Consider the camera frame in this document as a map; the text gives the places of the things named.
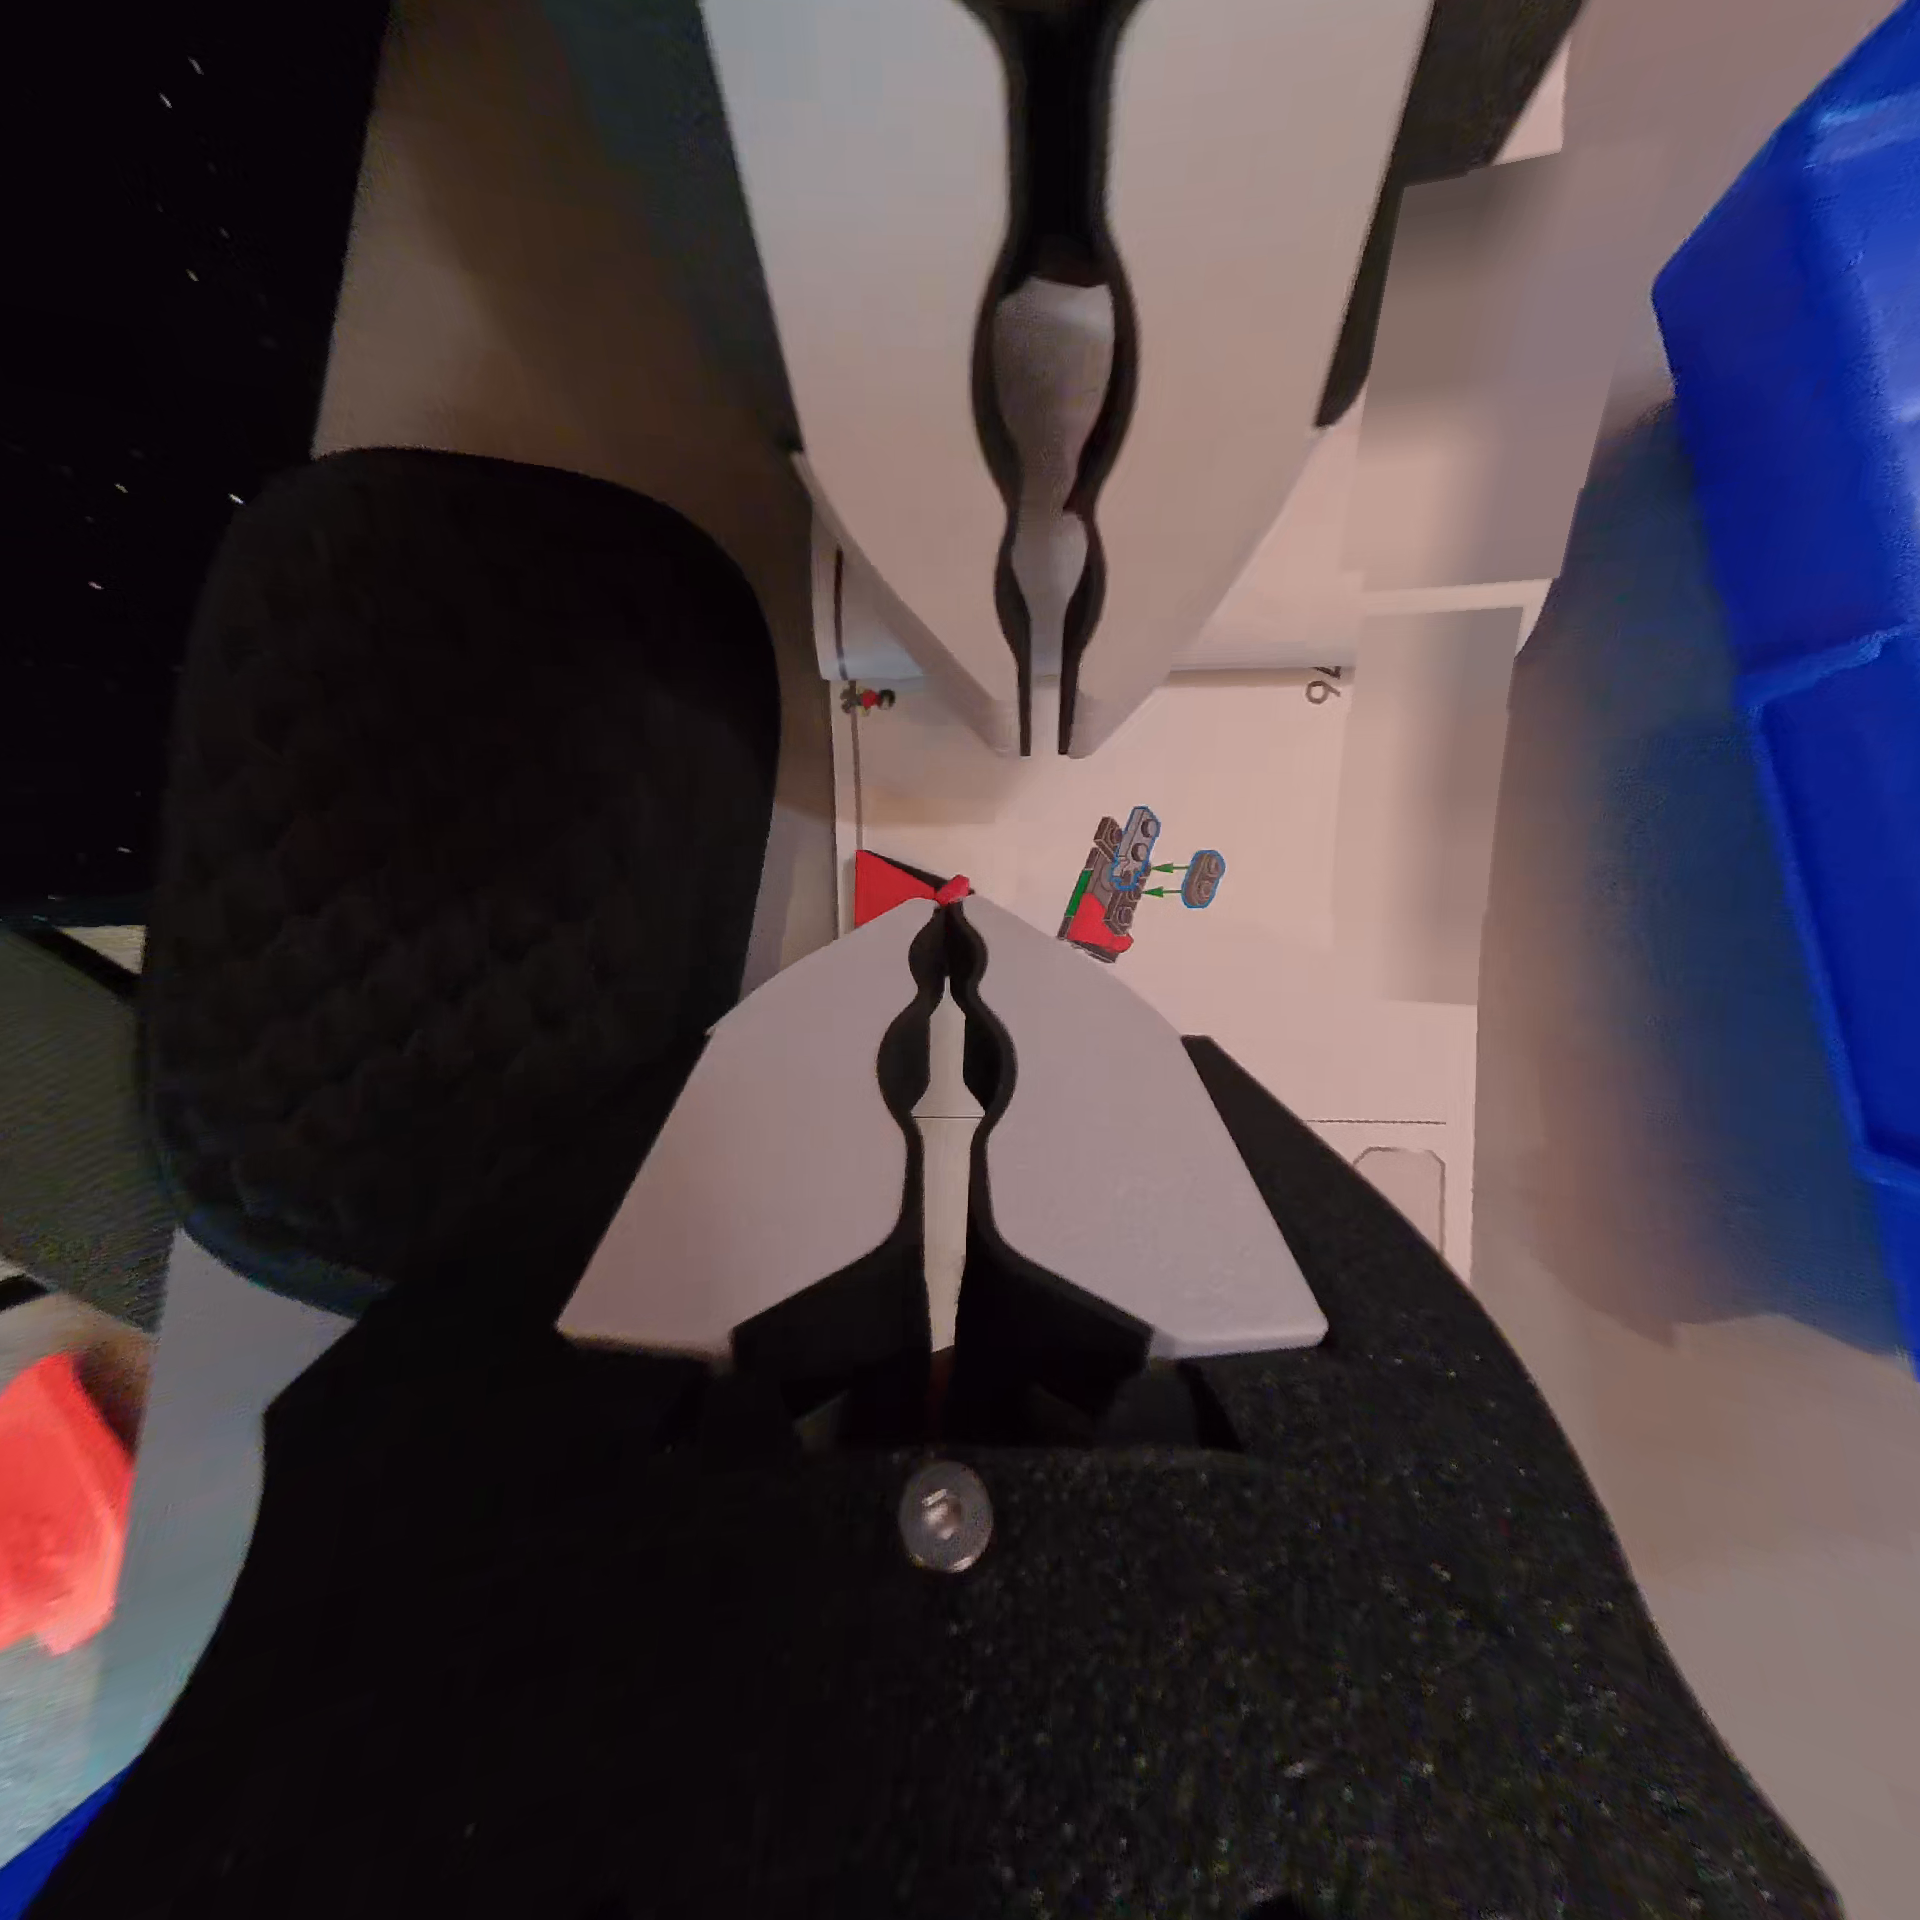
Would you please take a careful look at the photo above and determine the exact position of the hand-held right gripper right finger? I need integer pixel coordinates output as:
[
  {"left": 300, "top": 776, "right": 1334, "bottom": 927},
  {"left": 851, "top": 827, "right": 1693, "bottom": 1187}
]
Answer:
[{"left": 948, "top": 892, "right": 1330, "bottom": 1419}]

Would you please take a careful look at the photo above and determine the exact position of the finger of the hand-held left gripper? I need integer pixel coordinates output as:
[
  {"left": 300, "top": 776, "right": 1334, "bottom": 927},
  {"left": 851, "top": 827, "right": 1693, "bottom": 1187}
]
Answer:
[
  {"left": 1061, "top": 0, "right": 1431, "bottom": 760},
  {"left": 575, "top": 0, "right": 1038, "bottom": 760}
]

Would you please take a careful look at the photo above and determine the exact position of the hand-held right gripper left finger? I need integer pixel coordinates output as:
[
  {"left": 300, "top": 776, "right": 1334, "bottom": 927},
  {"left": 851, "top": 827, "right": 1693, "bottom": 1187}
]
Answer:
[{"left": 558, "top": 896, "right": 961, "bottom": 1419}]

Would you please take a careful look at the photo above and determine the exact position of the toy instruction booklet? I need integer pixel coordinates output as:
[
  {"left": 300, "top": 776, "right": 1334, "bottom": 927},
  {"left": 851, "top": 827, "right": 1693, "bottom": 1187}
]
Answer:
[{"left": 809, "top": 527, "right": 1479, "bottom": 1291}]

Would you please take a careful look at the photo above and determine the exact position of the large blue storage bin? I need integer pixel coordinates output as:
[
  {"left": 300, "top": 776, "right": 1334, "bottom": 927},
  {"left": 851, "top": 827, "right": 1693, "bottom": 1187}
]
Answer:
[{"left": 1651, "top": 0, "right": 1920, "bottom": 1375}]

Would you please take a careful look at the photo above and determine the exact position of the black quilted pouch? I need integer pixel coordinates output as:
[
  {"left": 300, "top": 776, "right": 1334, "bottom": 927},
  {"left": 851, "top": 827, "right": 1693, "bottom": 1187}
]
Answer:
[{"left": 146, "top": 449, "right": 782, "bottom": 1322}]

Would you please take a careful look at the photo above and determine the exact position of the grey mesh chair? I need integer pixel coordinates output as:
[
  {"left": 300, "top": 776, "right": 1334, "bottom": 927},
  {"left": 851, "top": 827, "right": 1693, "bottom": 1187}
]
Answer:
[{"left": 0, "top": 930, "right": 173, "bottom": 1329}]

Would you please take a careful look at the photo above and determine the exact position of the person's dark clothing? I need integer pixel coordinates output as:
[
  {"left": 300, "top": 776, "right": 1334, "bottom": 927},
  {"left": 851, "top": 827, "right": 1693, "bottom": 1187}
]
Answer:
[{"left": 0, "top": 0, "right": 394, "bottom": 924}]

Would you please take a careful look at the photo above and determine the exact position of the red plastic toy piece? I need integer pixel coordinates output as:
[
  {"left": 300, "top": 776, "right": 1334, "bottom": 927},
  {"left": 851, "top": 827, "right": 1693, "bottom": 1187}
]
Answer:
[{"left": 0, "top": 1351, "right": 138, "bottom": 1655}]

